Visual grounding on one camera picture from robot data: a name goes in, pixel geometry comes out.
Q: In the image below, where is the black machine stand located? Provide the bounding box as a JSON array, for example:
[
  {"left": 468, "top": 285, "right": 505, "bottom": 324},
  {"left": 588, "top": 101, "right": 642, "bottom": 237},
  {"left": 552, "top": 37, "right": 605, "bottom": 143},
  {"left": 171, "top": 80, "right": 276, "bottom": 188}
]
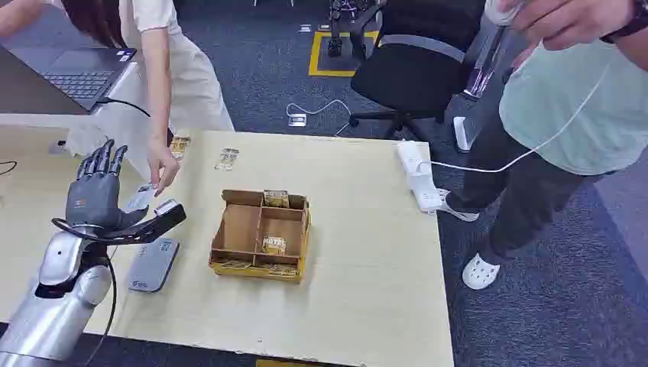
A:
[{"left": 326, "top": 0, "right": 368, "bottom": 59}]

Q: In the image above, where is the person's hand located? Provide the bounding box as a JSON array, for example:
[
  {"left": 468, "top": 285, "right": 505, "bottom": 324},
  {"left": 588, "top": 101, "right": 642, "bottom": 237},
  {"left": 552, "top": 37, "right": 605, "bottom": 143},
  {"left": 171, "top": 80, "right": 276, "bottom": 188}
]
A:
[
  {"left": 146, "top": 141, "right": 181, "bottom": 198},
  {"left": 497, "top": 0, "right": 637, "bottom": 52}
]

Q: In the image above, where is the person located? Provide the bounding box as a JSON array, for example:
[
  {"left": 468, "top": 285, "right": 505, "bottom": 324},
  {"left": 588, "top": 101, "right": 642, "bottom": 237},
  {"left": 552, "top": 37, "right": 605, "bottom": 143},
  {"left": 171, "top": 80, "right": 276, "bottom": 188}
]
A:
[
  {"left": 0, "top": 0, "right": 235, "bottom": 198},
  {"left": 436, "top": 0, "right": 648, "bottom": 291}
]

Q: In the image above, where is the white shoe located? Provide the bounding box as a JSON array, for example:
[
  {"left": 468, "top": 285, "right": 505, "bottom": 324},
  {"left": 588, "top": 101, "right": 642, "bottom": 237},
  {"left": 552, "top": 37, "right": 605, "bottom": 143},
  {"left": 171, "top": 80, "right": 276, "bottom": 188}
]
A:
[
  {"left": 461, "top": 252, "right": 501, "bottom": 291},
  {"left": 436, "top": 187, "right": 481, "bottom": 223}
]

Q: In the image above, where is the black laptop cable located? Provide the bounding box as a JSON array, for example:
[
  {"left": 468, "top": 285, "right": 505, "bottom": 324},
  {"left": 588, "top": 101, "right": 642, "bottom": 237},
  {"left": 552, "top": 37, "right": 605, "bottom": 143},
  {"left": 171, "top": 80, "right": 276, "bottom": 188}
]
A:
[{"left": 95, "top": 97, "right": 152, "bottom": 119}]

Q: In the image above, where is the clear plastic object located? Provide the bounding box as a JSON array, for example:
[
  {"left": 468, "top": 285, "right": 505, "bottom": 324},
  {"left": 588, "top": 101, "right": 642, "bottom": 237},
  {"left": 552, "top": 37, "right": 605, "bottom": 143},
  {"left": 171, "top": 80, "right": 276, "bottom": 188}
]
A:
[{"left": 462, "top": 22, "right": 508, "bottom": 100}]

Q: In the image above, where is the white power strip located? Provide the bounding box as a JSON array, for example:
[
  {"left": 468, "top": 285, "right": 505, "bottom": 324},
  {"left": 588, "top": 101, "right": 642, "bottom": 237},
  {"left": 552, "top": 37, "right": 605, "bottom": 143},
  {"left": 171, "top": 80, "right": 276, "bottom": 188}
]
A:
[{"left": 395, "top": 140, "right": 449, "bottom": 214}]

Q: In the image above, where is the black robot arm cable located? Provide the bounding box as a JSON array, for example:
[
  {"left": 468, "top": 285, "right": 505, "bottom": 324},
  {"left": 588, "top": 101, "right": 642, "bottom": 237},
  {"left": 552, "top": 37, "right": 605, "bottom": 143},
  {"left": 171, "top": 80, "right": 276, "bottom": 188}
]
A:
[{"left": 80, "top": 247, "right": 118, "bottom": 367}]

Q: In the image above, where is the wooden divided card box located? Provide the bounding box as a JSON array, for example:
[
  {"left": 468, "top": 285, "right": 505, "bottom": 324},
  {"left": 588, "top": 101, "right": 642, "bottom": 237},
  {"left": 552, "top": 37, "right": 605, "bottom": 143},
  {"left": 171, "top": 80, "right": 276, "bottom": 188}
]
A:
[{"left": 208, "top": 189, "right": 313, "bottom": 284}]

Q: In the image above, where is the white floor cable with adapter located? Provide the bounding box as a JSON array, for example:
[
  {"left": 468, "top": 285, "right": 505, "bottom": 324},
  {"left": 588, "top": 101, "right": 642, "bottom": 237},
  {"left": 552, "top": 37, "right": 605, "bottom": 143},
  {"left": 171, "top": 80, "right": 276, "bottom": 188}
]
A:
[{"left": 285, "top": 98, "right": 353, "bottom": 138}]

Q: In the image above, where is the grey flat card reader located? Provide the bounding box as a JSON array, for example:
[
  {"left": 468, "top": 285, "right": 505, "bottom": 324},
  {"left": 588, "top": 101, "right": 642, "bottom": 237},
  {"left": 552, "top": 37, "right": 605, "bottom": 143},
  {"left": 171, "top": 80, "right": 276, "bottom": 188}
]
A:
[{"left": 125, "top": 237, "right": 181, "bottom": 294}]

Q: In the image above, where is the dark grey laptop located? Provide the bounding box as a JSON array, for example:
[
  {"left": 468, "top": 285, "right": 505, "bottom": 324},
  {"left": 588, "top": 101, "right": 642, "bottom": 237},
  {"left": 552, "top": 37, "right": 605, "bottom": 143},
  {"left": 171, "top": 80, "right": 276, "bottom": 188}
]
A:
[{"left": 0, "top": 44, "right": 138, "bottom": 113}]

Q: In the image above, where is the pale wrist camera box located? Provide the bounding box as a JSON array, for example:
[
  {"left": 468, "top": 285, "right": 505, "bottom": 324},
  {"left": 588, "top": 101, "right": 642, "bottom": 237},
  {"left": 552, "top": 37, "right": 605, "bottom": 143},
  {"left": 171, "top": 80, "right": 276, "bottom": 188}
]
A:
[{"left": 153, "top": 198, "right": 180, "bottom": 218}]

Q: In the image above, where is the black wristwatch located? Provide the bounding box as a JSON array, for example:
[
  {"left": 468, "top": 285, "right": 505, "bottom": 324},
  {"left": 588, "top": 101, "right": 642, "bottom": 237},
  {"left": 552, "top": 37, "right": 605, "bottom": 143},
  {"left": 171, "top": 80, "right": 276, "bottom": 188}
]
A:
[{"left": 599, "top": 0, "right": 648, "bottom": 45}]

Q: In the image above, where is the black curved wrist bracket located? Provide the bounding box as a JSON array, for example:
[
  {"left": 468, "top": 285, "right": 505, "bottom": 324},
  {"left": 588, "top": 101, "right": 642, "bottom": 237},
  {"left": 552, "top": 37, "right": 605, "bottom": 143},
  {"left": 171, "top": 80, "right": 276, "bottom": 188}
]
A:
[{"left": 50, "top": 203, "right": 187, "bottom": 247}]

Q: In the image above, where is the black office chair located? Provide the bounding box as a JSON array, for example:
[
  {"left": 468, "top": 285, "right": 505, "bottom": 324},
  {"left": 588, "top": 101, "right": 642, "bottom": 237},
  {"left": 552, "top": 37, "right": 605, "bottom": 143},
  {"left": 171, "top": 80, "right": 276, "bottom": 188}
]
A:
[{"left": 348, "top": 0, "right": 488, "bottom": 141}]

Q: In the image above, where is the white card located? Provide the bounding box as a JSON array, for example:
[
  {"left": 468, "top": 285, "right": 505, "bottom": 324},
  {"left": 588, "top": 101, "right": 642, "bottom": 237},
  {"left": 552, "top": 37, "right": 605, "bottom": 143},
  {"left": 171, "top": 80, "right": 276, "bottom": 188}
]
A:
[{"left": 125, "top": 184, "right": 157, "bottom": 212}]

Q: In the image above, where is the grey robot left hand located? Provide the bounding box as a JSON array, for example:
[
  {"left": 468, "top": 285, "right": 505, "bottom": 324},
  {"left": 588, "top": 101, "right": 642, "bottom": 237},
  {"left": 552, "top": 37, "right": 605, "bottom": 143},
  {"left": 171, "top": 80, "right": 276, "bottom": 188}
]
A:
[{"left": 65, "top": 139, "right": 150, "bottom": 232}]

